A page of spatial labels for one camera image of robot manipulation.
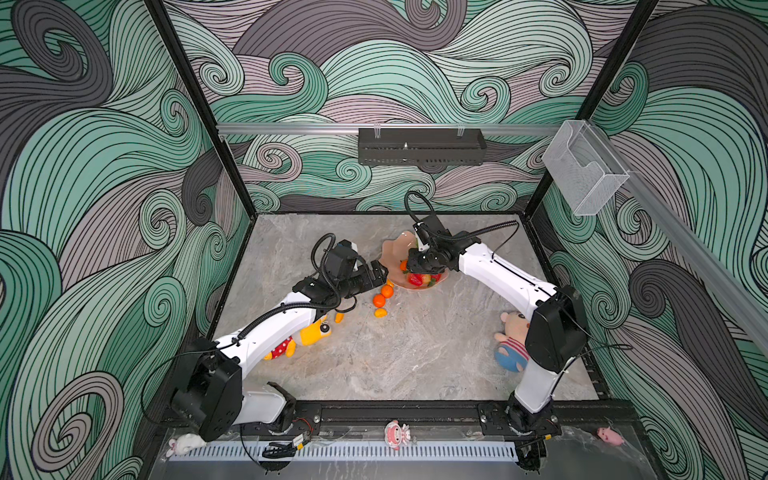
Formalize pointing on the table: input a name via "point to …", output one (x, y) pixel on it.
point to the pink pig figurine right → (610, 435)
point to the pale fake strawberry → (426, 278)
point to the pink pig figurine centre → (396, 434)
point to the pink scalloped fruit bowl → (394, 252)
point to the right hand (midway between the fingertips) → (412, 264)
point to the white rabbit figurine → (181, 445)
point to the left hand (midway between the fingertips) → (379, 273)
